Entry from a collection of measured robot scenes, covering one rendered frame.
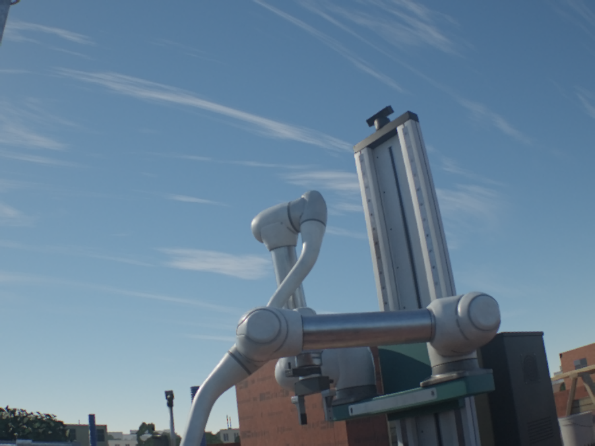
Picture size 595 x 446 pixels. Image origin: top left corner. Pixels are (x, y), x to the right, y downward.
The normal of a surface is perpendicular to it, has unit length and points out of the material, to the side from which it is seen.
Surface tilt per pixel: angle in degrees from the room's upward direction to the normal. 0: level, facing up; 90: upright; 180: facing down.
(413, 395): 90
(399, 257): 90
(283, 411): 90
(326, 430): 90
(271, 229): 105
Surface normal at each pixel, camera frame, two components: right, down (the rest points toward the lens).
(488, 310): 0.18, -0.40
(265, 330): -0.04, -0.40
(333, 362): -0.52, -0.33
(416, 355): -0.79, -0.16
